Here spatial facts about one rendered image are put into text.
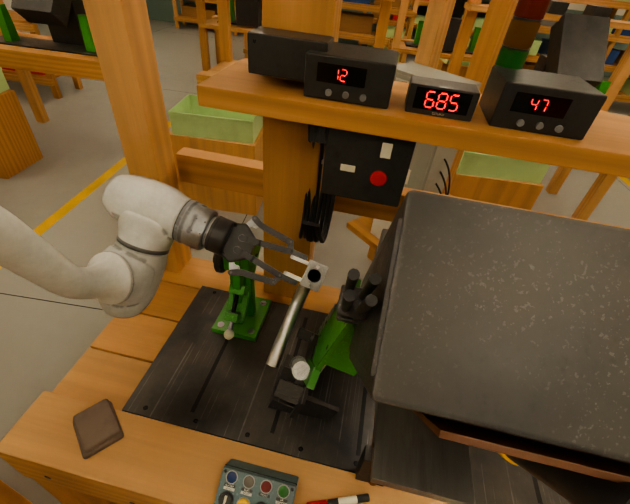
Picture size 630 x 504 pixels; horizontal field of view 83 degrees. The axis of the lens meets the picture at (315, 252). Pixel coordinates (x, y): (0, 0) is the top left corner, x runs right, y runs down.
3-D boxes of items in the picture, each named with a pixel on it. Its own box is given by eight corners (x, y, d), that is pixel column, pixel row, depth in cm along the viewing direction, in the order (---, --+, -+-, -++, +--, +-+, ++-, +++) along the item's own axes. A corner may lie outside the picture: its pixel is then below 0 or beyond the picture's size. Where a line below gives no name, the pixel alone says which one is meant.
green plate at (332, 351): (344, 392, 75) (391, 340, 61) (307, 378, 74) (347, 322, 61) (350, 347, 84) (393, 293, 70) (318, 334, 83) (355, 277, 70)
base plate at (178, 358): (619, 547, 73) (625, 544, 71) (123, 413, 84) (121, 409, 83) (556, 368, 104) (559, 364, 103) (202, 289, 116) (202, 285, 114)
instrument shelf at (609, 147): (700, 191, 60) (720, 169, 57) (197, 106, 69) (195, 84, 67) (631, 136, 79) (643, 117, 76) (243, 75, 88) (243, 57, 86)
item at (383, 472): (468, 512, 56) (476, 506, 54) (367, 484, 58) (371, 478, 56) (449, 322, 86) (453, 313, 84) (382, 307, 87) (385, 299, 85)
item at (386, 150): (397, 209, 75) (417, 141, 66) (319, 194, 77) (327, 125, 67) (399, 181, 85) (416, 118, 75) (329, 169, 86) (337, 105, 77)
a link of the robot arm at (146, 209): (201, 194, 76) (181, 249, 79) (132, 164, 75) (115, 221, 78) (182, 197, 66) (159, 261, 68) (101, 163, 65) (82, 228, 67)
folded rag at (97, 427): (125, 437, 78) (121, 431, 76) (84, 461, 74) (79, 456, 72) (111, 402, 84) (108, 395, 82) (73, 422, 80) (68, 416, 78)
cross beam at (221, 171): (640, 270, 94) (665, 243, 88) (179, 181, 107) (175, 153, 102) (631, 258, 98) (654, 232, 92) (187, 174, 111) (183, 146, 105)
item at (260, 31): (324, 85, 67) (328, 42, 62) (247, 73, 68) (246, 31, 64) (330, 76, 72) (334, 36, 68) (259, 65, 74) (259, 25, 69)
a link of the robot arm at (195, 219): (187, 195, 68) (217, 208, 68) (199, 203, 77) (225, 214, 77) (167, 239, 67) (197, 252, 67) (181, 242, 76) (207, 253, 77)
